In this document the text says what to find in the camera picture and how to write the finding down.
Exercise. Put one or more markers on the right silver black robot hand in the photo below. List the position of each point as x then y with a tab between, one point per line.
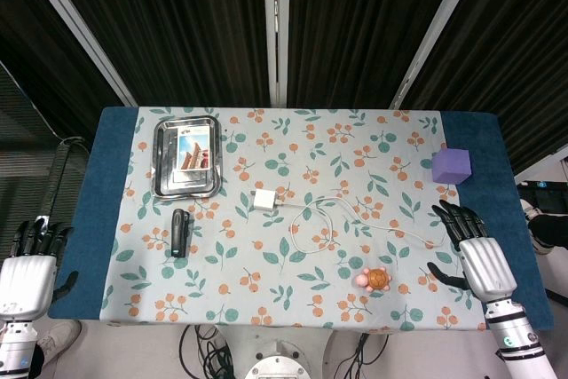
483	268

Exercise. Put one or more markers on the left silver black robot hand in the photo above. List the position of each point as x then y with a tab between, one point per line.
24	274

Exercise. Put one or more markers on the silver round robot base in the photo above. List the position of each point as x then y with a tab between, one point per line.
277	363

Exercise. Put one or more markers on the white sneaker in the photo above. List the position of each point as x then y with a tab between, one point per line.
57	339

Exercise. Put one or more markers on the blue table cover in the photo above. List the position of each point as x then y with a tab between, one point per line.
84	228

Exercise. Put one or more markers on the black white machine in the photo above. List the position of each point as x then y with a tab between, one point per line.
546	215

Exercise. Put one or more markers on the purple foam cube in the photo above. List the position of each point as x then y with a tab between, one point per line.
451	165

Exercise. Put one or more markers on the orange pink turtle toy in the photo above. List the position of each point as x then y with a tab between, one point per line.
375	280

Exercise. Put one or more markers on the black handheld device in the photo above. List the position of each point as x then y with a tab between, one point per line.
180	232

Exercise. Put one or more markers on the silver metal tray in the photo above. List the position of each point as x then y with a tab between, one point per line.
186	155

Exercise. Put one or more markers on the floral patterned tablecloth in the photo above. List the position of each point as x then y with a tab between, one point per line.
284	215

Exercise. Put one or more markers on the picture card with building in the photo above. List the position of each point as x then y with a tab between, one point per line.
191	149

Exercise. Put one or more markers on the black chair with chrome frame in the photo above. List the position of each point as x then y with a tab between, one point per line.
62	166

